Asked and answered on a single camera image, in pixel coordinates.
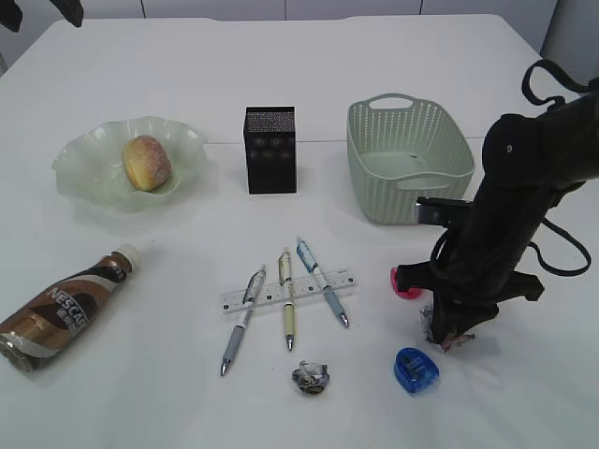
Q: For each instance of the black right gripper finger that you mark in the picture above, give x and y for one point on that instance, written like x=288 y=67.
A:
x=442 y=327
x=464 y=322

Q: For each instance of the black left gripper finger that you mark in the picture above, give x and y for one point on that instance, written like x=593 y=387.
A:
x=10 y=15
x=71 y=10

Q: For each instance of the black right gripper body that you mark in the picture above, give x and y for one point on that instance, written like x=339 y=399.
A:
x=472 y=267

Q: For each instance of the large paper ball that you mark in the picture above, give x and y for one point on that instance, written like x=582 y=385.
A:
x=426 y=315

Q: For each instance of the pink pencil sharpener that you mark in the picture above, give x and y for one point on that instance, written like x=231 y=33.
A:
x=412 y=293

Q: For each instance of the blue pencil sharpener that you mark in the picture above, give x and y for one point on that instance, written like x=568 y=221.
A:
x=414 y=370

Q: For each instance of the small paper ball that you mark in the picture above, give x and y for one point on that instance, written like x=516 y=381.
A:
x=310 y=374

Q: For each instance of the sugared bread roll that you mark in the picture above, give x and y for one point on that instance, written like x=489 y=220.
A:
x=146 y=163

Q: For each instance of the brown Nescafe coffee bottle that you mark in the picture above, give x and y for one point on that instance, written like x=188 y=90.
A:
x=41 y=329

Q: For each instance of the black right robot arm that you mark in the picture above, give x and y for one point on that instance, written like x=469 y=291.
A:
x=529 y=164

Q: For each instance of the green plastic basket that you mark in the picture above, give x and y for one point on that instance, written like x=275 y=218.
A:
x=400 y=148

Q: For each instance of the blue pen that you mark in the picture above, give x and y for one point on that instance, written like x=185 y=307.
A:
x=307 y=258

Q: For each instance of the green wavy glass plate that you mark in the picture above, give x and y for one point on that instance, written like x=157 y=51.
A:
x=90 y=167

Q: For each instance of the yellow-green pen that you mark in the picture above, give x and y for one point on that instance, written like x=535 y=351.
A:
x=286 y=283

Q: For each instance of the grey grip pen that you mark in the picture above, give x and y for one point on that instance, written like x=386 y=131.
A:
x=251 y=293

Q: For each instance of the black mesh pen holder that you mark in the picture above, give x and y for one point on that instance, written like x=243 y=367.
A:
x=270 y=147

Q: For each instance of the clear plastic ruler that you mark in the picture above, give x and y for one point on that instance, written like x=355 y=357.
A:
x=305 y=290

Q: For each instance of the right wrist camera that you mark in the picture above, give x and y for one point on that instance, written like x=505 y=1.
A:
x=441 y=211

